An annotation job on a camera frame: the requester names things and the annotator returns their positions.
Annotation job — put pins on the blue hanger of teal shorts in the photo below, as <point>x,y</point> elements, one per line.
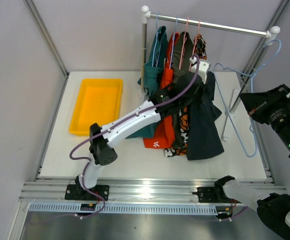
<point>156,50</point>

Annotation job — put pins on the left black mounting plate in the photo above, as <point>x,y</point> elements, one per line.
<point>77,193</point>

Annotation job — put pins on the pink hanger of olive shorts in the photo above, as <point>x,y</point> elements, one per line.
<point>183,44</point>

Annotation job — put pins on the metal clothes rack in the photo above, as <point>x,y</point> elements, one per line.
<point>241,119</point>

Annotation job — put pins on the blue hanger of orange shorts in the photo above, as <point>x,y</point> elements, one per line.
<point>173,42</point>

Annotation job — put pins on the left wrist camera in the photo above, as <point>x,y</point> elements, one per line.
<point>203,67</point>

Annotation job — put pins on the pink hanger of camouflage shorts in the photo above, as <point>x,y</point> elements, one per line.
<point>195,41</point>

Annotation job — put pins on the blue wire hanger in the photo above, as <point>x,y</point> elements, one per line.
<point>230,115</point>

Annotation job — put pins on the black mounting plate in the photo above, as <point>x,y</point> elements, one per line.
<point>77,193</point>
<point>208,194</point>

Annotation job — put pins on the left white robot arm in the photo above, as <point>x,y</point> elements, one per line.
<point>103,139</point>

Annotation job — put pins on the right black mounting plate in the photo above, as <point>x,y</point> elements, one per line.
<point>208,194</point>

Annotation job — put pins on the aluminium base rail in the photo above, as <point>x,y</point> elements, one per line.
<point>139,191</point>

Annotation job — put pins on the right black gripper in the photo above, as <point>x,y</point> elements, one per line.
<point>256,103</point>

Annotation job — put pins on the olive green shorts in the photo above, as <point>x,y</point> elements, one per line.
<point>177,73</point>

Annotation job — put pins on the yellow plastic tray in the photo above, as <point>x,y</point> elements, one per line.
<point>98,101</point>

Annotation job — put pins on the dark navy shorts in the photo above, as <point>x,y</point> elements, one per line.
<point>204,141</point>

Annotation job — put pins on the orange camouflage pattern shorts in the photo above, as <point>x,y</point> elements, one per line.
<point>184,112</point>

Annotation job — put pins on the slotted cable duct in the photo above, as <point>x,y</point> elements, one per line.
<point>119,208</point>

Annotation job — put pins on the teal shorts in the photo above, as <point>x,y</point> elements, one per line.
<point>151,80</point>

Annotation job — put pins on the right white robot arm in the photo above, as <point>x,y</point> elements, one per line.
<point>273,209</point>

